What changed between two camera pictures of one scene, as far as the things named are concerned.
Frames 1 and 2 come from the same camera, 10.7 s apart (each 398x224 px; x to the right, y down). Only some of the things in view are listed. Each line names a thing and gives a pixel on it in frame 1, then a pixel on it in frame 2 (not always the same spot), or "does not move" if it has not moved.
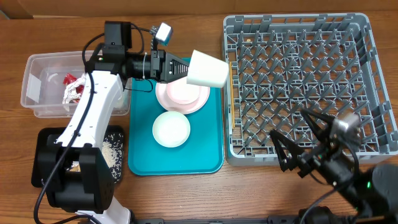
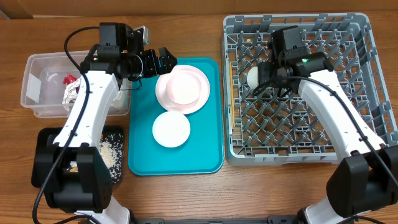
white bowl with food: (171, 129) does not move
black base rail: (216, 219) does not move
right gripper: (308, 158) -> (267, 71)
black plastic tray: (113, 150) does not move
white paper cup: (208, 71) -> (252, 77)
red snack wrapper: (69, 78) does not move
